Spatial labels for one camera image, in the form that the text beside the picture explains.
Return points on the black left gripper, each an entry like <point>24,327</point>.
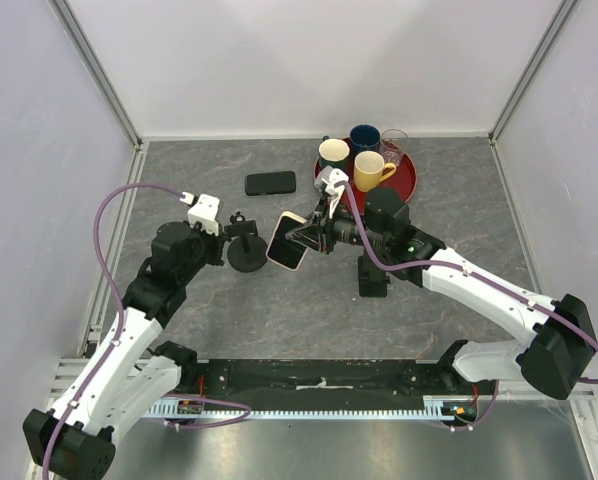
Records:
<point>218,242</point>

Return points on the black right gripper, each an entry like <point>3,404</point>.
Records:
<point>324,241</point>

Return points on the black round-base phone stand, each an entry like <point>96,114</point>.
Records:
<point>247,250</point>

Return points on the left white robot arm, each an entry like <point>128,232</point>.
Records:
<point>78,436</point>

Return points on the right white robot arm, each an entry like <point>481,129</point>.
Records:
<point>553,341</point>

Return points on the black phone lying flat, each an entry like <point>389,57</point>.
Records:
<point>270,183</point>

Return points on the black folding phone stand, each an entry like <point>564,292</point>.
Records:
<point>372,281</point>

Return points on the yellow mug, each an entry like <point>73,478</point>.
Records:
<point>370,169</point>

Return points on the green mug cream inside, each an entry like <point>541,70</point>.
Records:
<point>333,153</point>

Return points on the red round tray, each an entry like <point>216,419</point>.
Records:
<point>403,181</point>

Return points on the dark blue mug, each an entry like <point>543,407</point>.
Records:
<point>364,138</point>

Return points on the clear glass cup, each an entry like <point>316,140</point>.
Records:
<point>393,144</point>

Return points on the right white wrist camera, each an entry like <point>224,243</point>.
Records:
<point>331,182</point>

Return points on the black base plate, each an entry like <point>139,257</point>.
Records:
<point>232,376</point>

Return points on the aluminium frame rail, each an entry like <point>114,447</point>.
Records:
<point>132,376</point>

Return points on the white slotted cable duct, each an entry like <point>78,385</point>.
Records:
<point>174,409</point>

